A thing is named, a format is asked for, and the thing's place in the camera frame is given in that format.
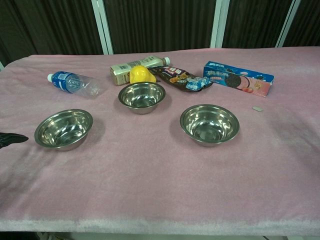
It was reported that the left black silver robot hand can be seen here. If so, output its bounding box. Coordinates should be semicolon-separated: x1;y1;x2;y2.
0;133;29;150

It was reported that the stainless steel bowl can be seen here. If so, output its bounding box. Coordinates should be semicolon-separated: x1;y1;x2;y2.
179;104;240;148
34;108;94;152
118;81;166;115

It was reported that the clear water bottle blue label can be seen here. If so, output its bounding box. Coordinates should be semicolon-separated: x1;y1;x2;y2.
47;71;102;100

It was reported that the beige drink bottle brown cap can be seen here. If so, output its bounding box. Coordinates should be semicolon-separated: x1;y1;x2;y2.
109;56;171;87

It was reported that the pink fleece table cloth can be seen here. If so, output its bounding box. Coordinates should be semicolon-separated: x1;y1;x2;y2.
0;46;320;235

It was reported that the dark brown snack bag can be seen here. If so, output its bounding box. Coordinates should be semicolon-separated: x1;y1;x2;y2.
147;65;215;93

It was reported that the blue pink cookie box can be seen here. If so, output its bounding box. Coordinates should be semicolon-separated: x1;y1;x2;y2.
202;61;275;98

